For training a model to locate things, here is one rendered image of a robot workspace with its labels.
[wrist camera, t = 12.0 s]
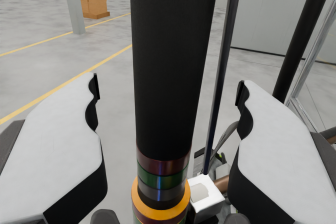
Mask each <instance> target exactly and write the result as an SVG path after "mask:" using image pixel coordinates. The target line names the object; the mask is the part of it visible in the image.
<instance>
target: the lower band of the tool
mask: <svg viewBox="0 0 336 224"><path fill-rule="evenodd" d="M137 186H138V176H136V178H135V179H134V181H133V184H132V188H131V196H132V201H133V203H134V205H135V207H136V208H137V209H138V211H139V212H141V213H142V214H143V215H144V216H146V217H148V218H150V219H153V220H161V221H162V220H169V219H172V218H174V217H176V216H178V215H179V214H180V213H181V212H182V211H183V210H184V209H185V208H186V207H187V205H188V203H189V200H190V195H191V189H190V185H189V182H188V180H187V179H186V182H185V192H184V196H183V198H182V200H181V201H180V203H179V204H177V205H176V206H175V207H173V208H170V209H167V210H156V209H152V208H150V207H148V206H146V205H145V204H144V203H143V202H142V201H141V199H140V197H139V195H138V190H137Z"/></svg>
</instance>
